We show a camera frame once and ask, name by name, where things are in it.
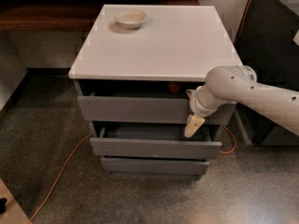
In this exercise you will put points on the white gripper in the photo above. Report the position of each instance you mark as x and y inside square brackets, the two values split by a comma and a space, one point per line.
[195, 104]

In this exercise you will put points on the grey top drawer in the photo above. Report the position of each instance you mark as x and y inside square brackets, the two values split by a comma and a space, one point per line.
[142, 107]

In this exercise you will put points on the grey drawer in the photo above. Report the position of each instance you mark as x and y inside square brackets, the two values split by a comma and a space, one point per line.
[154, 142]
[142, 107]
[143, 166]

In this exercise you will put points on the red apple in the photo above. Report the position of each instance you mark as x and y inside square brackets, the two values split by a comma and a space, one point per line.
[174, 87]

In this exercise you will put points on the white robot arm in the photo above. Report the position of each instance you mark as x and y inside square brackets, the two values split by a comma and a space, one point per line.
[239, 84]

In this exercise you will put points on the grey drawer cabinet white top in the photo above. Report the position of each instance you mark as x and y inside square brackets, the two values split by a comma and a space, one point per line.
[174, 44]

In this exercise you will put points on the grey bottom drawer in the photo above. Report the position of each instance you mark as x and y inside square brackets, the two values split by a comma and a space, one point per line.
[143, 166]

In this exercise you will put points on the grey middle drawer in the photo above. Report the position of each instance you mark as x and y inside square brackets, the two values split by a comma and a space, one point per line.
[154, 142]

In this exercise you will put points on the beige paper bowl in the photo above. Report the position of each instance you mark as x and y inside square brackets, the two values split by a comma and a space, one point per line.
[130, 19]

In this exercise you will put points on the dark wooden bench shelf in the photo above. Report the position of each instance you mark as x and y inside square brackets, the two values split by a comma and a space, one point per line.
[63, 15]

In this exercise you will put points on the small black object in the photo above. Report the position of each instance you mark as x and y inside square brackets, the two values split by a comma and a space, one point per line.
[3, 202]

